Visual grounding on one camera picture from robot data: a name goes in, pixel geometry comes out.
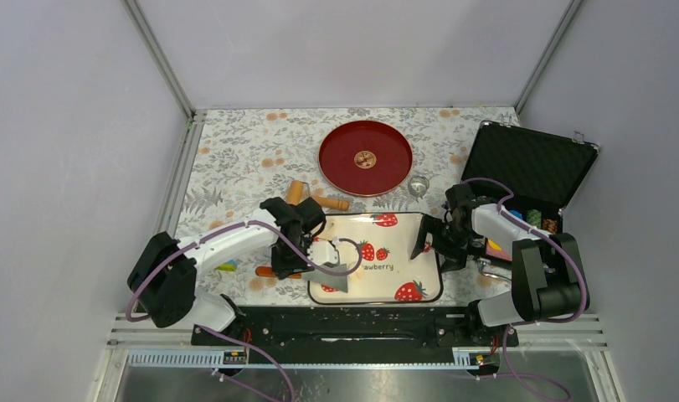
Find metal scraper orange handle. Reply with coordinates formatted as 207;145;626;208
255;264;348;292

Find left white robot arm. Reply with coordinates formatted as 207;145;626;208
126;197;339;344

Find yellow poker chip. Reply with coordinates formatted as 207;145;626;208
487;240;502;250

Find floral tablecloth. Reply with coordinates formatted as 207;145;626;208
150;106;574;307

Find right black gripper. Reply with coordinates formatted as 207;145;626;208
409;214;476;274

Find strawberry pattern rectangular tray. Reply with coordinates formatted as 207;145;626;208
308;213;443;305

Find metal round cookie cutter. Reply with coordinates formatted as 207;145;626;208
407;175;430;198

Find wooden roller with handle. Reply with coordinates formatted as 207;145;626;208
285;180;350;212

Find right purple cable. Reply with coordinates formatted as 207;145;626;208
460;177;589;402

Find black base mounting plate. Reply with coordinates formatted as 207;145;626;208
222;307;519;364

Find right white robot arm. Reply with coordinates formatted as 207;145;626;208
409;180;589;345

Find colourful toy brick block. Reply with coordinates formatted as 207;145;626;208
215;260;237;272

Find red round lacquer tray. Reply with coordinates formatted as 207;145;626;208
318;121;414;197

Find black poker chip case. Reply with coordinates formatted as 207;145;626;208
460;121;599;258

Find blue poker chip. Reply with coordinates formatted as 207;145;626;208
509;210;523;220

